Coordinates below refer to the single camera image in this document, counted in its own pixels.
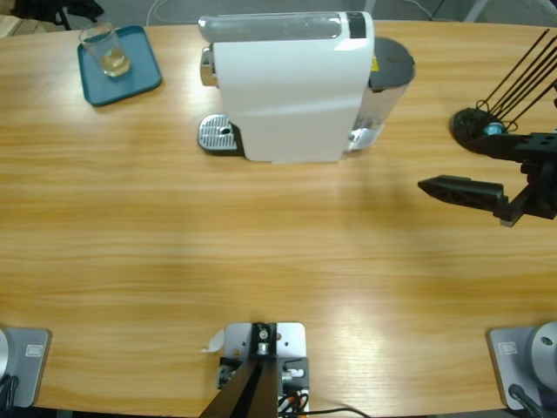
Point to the wooden crate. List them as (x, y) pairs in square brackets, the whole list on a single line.
[(17, 26)]

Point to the teal plastic tray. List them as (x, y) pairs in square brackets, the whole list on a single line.
[(135, 78)]

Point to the dark camera post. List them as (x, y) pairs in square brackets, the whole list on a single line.
[(252, 383)]

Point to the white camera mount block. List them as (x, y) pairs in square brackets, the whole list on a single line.
[(289, 339)]

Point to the blue coffee capsule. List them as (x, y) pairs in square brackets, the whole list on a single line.
[(494, 129)]

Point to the grey metal leg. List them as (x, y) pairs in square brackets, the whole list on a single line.
[(476, 11)]

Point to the white capsule coffee machine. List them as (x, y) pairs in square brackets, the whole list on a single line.
[(283, 87)]

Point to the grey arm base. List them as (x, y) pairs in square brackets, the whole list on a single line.
[(513, 361), (30, 370)]

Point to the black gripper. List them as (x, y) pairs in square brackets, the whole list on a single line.
[(541, 187)]

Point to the white paper tag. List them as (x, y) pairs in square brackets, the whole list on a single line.
[(214, 341)]

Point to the black chair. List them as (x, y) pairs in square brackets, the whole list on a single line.
[(65, 8)]

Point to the black capsule holder with rods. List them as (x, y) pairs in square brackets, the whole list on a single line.
[(463, 124)]

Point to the clear glass cup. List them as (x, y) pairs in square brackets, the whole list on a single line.
[(106, 50)]

